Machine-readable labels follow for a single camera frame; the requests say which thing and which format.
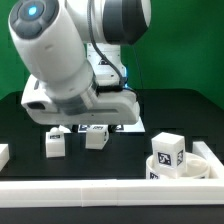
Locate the white round stool seat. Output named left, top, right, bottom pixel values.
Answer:
left=146, top=153, right=210, bottom=179

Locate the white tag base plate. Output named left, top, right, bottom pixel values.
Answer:
left=59, top=119, right=145, bottom=133

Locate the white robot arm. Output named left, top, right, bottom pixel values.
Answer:
left=8, top=0, right=151, bottom=125

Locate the white U-shaped obstacle fence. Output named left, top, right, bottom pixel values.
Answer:
left=0, top=141, right=224, bottom=208

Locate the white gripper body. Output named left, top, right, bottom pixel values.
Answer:
left=21, top=75, right=140, bottom=125

